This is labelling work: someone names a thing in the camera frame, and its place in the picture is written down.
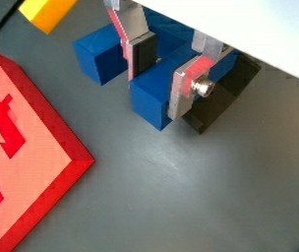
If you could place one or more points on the black slotted holder fixture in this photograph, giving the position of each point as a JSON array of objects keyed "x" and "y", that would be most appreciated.
[{"x": 208, "y": 108}]

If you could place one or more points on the blue U-shaped block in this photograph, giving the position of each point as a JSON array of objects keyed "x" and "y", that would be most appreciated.
[{"x": 101, "y": 58}]

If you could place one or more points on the yellow long bar block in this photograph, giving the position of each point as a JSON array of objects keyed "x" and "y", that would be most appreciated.
[{"x": 46, "y": 13}]

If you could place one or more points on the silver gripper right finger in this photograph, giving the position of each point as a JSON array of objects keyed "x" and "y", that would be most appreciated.
[{"x": 190, "y": 81}]

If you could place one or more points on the red base fixture board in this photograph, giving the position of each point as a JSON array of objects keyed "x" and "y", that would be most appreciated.
[{"x": 43, "y": 158}]

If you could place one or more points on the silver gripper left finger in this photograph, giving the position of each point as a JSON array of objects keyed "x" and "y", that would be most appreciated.
[{"x": 138, "y": 41}]

